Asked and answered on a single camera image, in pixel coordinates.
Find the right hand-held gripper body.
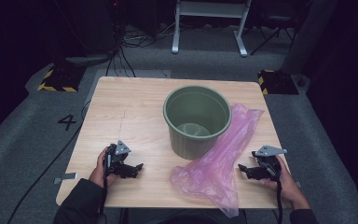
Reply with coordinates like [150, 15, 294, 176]
[251, 145, 288, 182]

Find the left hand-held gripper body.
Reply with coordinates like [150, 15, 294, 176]
[105, 139, 132, 175]

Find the pink plastic bag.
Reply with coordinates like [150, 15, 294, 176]
[169, 103, 265, 218]

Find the green plastic bin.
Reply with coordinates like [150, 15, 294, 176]
[162, 85, 233, 161]

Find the person's left hand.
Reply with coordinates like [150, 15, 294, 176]
[88, 147, 119, 189]

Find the person's right hand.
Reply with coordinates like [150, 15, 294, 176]
[259, 155, 311, 210]

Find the grey tape strip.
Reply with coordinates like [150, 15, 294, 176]
[53, 172, 78, 185]

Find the person's dark clothing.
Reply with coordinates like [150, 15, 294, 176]
[120, 208, 246, 224]

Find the black yellow striped base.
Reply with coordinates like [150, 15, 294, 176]
[36, 63, 87, 92]
[257, 69, 300, 96]

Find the grey pillar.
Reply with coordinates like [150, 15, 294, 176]
[281, 0, 339, 76]

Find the black tripod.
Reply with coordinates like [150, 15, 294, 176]
[250, 13, 296, 57]

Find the left hand-held gripper cable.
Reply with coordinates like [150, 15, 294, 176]
[99, 153, 110, 216]

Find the hand-held gripper cable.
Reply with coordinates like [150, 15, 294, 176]
[99, 153, 110, 216]
[275, 178, 284, 224]

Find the right hand-held gripper cable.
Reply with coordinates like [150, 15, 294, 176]
[275, 178, 284, 224]

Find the black floor cable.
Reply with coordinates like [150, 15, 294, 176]
[6, 99, 91, 224]

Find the bundle of floor cables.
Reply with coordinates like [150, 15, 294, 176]
[105, 21, 181, 78]

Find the white metal stand frame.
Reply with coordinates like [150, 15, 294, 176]
[171, 0, 252, 58]

